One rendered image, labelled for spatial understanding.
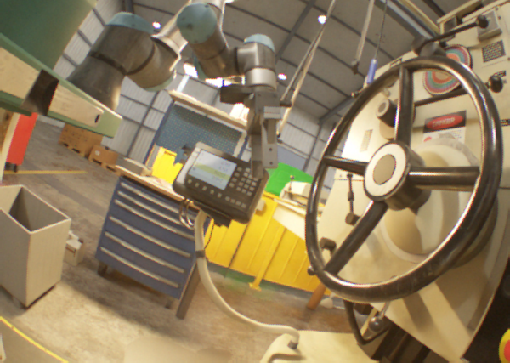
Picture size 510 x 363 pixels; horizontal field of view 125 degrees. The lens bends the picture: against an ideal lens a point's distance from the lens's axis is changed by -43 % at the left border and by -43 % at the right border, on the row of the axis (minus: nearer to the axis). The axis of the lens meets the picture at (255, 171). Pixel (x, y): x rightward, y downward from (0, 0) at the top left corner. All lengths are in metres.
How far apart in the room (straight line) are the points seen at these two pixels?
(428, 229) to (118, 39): 0.68
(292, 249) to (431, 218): 2.87
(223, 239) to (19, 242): 2.30
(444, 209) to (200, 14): 0.51
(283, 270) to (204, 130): 2.09
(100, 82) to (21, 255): 1.10
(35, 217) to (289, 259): 2.85
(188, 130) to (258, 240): 1.62
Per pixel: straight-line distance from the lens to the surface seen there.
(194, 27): 0.45
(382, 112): 0.70
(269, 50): 0.56
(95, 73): 0.54
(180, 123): 2.26
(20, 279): 1.53
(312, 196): 0.46
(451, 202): 0.38
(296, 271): 3.33
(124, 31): 0.58
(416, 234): 0.40
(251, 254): 3.05
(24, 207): 1.92
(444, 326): 0.48
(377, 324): 0.52
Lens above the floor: 1.20
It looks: 4 degrees up
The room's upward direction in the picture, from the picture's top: 23 degrees clockwise
